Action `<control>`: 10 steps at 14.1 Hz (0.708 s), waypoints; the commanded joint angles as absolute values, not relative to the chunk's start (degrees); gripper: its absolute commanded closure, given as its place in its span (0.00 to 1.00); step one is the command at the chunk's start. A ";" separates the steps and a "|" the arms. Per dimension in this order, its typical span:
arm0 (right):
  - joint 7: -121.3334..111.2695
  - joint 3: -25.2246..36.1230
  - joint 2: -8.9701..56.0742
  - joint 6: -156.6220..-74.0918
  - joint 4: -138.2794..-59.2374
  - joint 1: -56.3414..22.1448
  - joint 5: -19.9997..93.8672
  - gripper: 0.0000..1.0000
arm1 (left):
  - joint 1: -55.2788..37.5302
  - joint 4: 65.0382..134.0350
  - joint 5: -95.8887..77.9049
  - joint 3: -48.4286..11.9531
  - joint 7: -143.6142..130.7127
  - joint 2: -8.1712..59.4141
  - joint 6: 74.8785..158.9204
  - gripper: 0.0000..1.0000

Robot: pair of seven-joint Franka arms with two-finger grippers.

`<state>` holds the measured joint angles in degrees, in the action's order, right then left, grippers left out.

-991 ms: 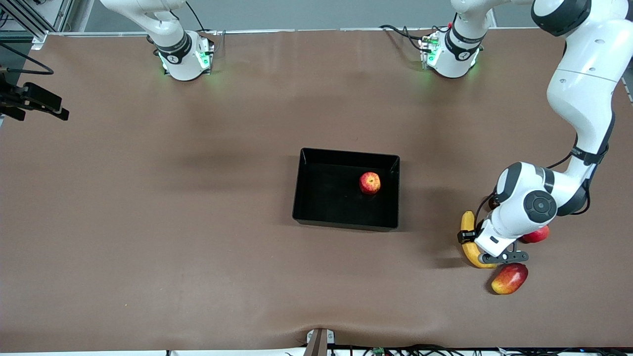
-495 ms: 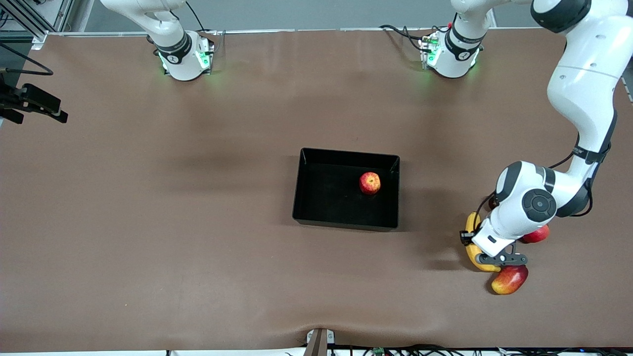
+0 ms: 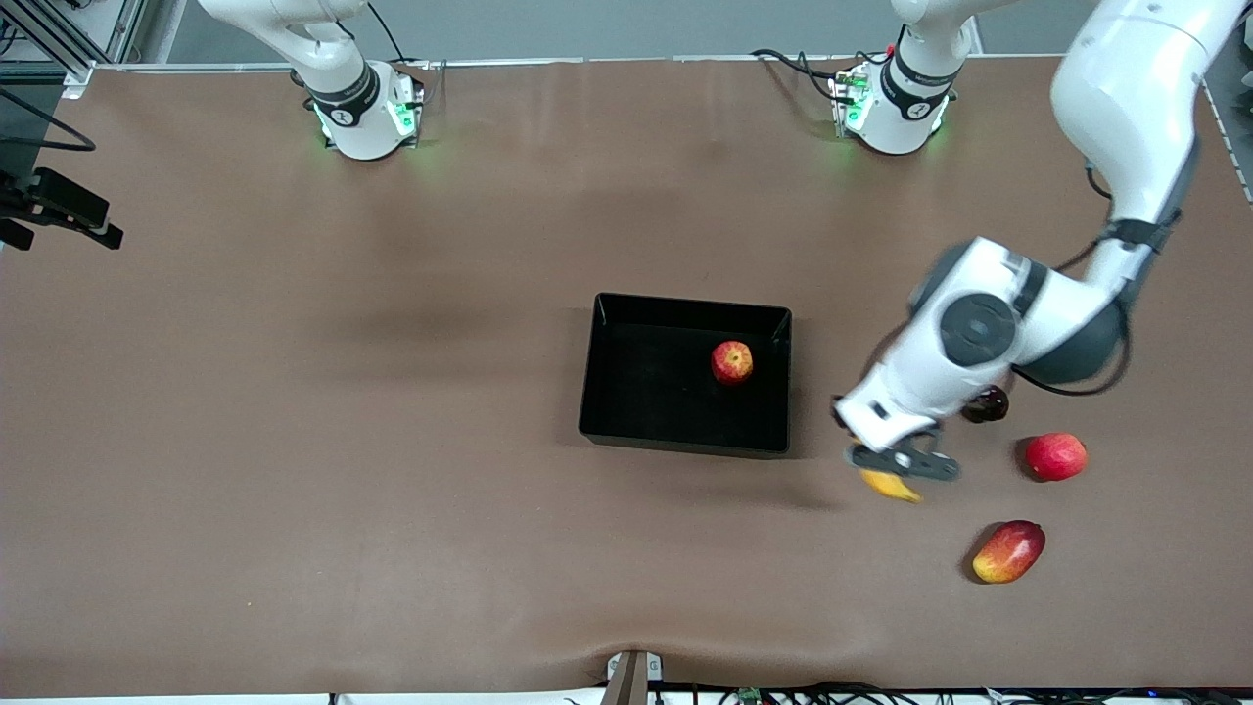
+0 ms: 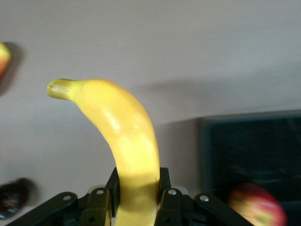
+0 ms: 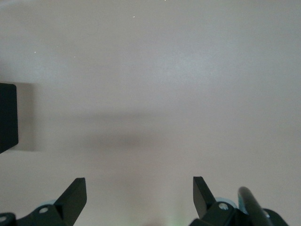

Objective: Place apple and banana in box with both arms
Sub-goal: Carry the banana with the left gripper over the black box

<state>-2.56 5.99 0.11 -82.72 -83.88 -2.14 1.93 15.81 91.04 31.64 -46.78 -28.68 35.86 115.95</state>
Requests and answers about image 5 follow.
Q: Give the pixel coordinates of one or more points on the large table cover sheet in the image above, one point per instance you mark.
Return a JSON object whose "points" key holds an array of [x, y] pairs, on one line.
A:
{"points": [[150, 70]]}

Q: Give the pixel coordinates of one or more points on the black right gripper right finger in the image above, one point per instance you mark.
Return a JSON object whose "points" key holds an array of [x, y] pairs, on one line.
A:
{"points": [[204, 204]]}

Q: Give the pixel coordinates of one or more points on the black rectangular plastic box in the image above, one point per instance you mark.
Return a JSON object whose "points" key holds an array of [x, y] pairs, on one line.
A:
{"points": [[8, 117]]}

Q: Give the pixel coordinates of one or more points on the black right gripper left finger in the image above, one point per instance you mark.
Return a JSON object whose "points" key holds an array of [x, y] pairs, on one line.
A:
{"points": [[70, 204]]}

